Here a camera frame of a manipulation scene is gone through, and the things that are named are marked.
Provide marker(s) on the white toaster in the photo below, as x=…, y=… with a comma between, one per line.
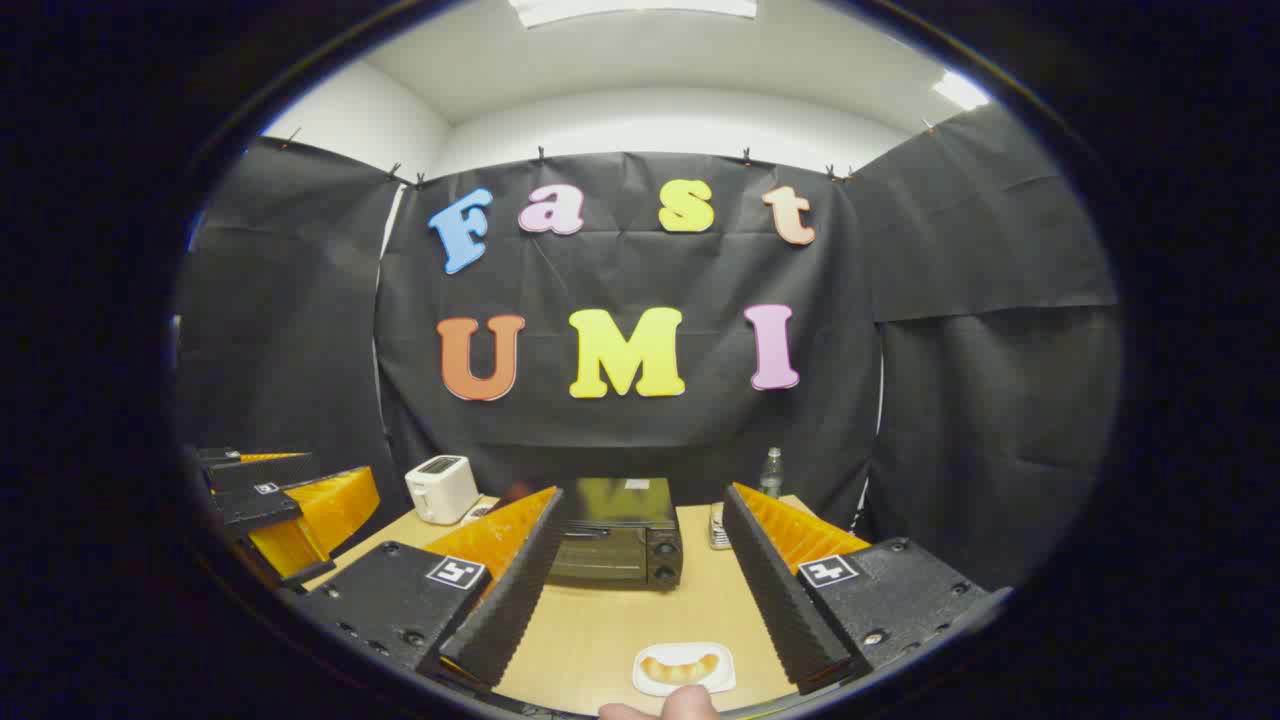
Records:
x=440, y=490

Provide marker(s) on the small ceiling light panel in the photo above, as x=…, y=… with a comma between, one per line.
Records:
x=960, y=90

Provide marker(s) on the metal mesh container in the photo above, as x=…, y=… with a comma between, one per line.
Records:
x=718, y=528

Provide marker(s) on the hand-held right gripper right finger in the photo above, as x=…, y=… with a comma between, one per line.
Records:
x=780, y=590

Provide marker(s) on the golden croissant bread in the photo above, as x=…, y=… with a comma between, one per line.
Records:
x=680, y=672

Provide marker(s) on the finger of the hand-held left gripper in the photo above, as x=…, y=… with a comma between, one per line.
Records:
x=262, y=510
x=265, y=472

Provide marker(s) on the black backdrop cloth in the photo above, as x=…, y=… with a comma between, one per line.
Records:
x=650, y=270

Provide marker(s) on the white square plate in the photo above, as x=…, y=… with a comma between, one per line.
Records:
x=722, y=665

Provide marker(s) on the black electric oven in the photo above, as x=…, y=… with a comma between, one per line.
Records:
x=620, y=540

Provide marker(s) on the clear plastic bottle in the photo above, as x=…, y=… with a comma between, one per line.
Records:
x=771, y=478

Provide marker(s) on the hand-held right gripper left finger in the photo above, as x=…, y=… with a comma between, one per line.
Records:
x=520, y=590

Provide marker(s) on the large ceiling light panel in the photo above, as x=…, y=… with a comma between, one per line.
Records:
x=630, y=10

